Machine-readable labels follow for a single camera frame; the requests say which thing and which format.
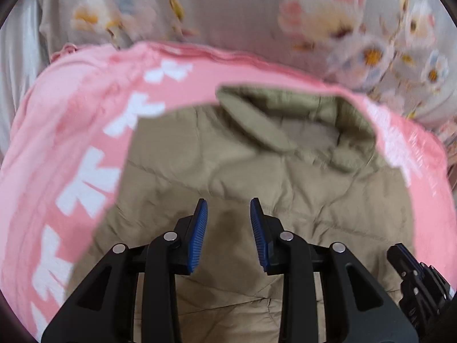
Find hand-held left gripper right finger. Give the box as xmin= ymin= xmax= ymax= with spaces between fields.
xmin=250 ymin=197 xmax=418 ymax=343

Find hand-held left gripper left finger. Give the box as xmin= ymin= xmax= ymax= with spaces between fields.
xmin=41 ymin=198 xmax=208 ymax=343

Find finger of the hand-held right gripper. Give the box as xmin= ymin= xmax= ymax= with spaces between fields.
xmin=386 ymin=243 xmax=448 ymax=302

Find khaki padded jacket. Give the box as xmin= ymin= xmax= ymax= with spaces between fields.
xmin=66 ymin=85 xmax=416 ymax=343

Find pink blanket with white print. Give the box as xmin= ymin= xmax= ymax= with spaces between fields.
xmin=0 ymin=41 xmax=448 ymax=342

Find grey floral quilt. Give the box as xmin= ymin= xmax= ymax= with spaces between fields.
xmin=39 ymin=0 xmax=457 ymax=143

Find white cloth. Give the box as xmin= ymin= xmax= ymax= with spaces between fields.
xmin=0 ymin=0 xmax=51 ymax=158

